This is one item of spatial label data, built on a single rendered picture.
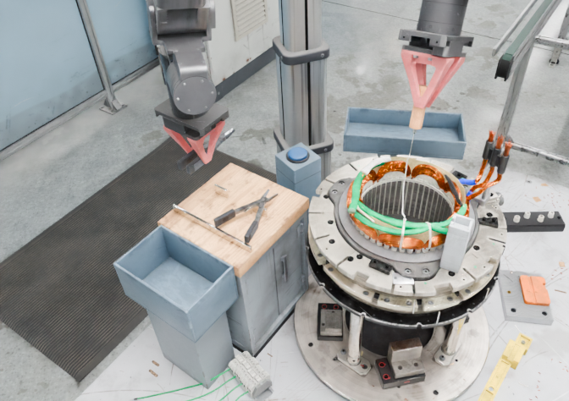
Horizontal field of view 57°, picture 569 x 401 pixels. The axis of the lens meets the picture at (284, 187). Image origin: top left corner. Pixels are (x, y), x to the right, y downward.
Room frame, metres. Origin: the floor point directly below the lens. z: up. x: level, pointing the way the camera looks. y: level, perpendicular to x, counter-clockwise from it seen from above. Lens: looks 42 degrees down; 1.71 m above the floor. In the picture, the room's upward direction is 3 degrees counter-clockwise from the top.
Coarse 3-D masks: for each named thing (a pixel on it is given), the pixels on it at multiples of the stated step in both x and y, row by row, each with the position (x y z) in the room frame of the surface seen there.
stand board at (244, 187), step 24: (240, 168) 0.79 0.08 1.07; (240, 192) 0.72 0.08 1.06; (264, 192) 0.72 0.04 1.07; (288, 192) 0.71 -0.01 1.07; (168, 216) 0.67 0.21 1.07; (216, 216) 0.66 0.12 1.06; (240, 216) 0.66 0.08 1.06; (288, 216) 0.65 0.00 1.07; (192, 240) 0.61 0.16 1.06; (216, 240) 0.60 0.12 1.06; (264, 240) 0.60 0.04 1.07; (240, 264) 0.55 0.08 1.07
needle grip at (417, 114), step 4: (420, 88) 0.61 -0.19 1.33; (424, 88) 0.61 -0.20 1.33; (420, 92) 0.61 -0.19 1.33; (412, 108) 0.61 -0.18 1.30; (416, 108) 0.60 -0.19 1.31; (420, 108) 0.60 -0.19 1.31; (424, 108) 0.60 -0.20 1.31; (412, 112) 0.61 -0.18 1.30; (416, 112) 0.60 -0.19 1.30; (420, 112) 0.60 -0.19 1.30; (424, 112) 0.60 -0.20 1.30; (412, 116) 0.60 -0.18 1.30; (416, 116) 0.60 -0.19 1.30; (420, 116) 0.60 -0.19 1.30; (412, 120) 0.60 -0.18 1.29; (416, 120) 0.60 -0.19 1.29; (420, 120) 0.60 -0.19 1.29; (412, 124) 0.60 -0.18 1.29; (416, 124) 0.59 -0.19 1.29; (420, 124) 0.59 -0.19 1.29; (412, 128) 0.59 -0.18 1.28; (416, 128) 0.59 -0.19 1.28; (420, 128) 0.59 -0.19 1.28
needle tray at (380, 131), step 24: (360, 120) 0.98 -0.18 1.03; (384, 120) 0.97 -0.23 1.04; (408, 120) 0.96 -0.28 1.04; (432, 120) 0.95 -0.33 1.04; (456, 120) 0.93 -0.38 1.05; (360, 144) 0.88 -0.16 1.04; (384, 144) 0.87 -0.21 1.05; (408, 144) 0.86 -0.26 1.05; (432, 144) 0.85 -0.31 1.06; (456, 144) 0.84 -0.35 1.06
